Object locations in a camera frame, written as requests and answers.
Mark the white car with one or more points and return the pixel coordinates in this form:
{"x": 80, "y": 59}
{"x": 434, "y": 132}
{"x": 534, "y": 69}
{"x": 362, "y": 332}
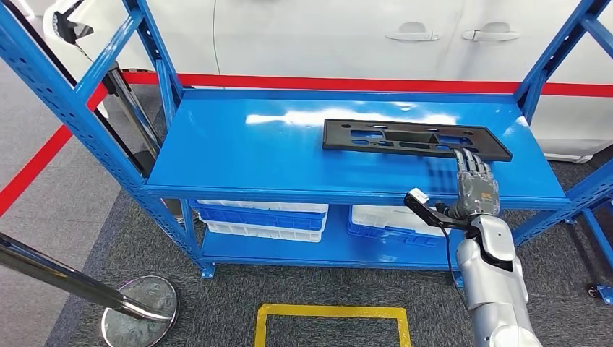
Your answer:
{"x": 311, "y": 33}

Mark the chrome stanchion post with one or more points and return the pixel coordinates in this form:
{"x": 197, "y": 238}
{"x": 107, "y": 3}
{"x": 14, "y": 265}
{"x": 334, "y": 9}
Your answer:
{"x": 129, "y": 110}
{"x": 57, "y": 278}

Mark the white car side mirror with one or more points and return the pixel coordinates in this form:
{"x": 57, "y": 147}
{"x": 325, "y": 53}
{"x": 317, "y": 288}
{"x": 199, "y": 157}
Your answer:
{"x": 72, "y": 28}

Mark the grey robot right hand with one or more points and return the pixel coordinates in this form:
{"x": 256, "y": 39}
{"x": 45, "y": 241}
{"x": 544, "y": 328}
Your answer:
{"x": 476, "y": 191}

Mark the black plastic frame part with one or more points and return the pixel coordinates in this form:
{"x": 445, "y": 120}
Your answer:
{"x": 337, "y": 136}

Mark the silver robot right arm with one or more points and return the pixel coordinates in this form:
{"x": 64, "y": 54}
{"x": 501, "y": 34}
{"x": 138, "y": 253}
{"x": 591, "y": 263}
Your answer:
{"x": 493, "y": 287}

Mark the yellow floor tape square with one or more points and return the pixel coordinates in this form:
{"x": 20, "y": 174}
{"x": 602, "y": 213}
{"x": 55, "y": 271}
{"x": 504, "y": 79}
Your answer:
{"x": 335, "y": 311}

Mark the blue metal shelf rack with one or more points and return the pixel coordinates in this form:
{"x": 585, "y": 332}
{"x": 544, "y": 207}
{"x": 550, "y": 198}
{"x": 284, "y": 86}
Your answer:
{"x": 606, "y": 294}
{"x": 249, "y": 158}

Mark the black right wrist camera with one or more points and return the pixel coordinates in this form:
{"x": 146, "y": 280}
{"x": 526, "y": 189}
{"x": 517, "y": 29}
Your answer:
{"x": 426, "y": 213}

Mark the blue plastic bin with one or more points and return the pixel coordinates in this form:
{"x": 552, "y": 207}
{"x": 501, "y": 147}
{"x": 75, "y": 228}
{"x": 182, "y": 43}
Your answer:
{"x": 258, "y": 219}
{"x": 378, "y": 235}

